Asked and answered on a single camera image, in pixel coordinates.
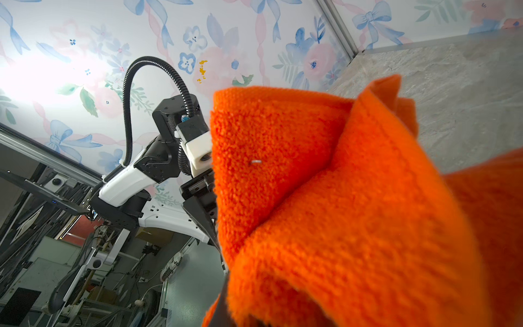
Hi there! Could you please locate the orange microfiber cloth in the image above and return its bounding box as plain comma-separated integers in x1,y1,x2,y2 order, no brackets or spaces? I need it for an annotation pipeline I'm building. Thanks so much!
211,75,522,326

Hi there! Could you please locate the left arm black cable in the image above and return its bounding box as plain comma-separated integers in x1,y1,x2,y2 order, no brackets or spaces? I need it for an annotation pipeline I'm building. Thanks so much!
121,56,196,177

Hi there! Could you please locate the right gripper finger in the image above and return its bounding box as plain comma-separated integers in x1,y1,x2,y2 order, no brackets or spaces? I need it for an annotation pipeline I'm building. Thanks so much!
208,273,235,327

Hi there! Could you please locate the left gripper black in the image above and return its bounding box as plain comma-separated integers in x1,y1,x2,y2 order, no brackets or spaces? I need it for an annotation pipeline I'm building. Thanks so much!
180,169,219,245

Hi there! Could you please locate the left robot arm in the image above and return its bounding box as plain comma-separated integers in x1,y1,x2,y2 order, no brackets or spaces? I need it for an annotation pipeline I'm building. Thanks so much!
90,95,219,247

